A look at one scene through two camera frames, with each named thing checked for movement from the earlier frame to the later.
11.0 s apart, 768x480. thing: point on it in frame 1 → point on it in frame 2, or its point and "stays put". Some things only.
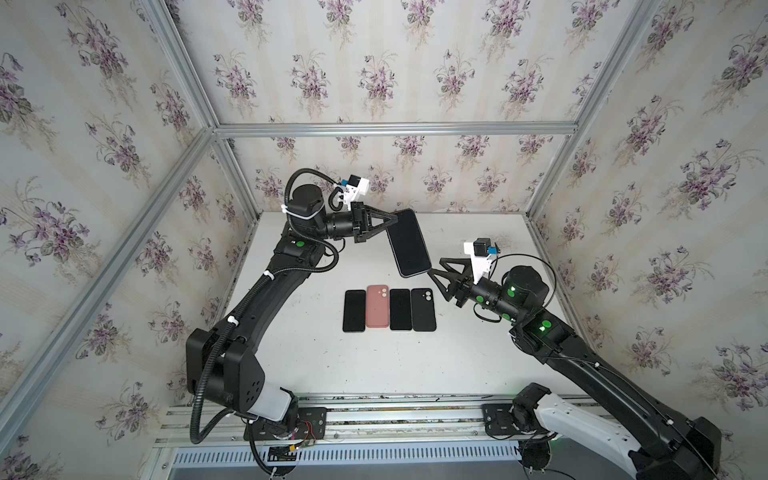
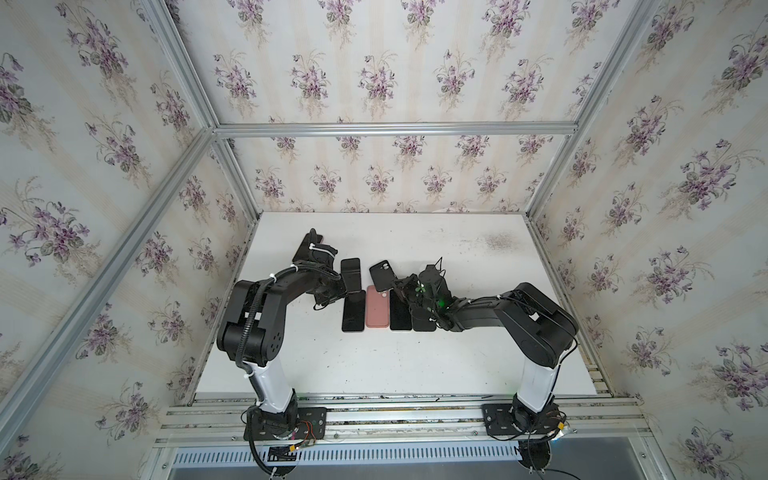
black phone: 408,244 → 351,271
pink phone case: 377,306 stays put
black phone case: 423,313 stays put
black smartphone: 400,310 stays put
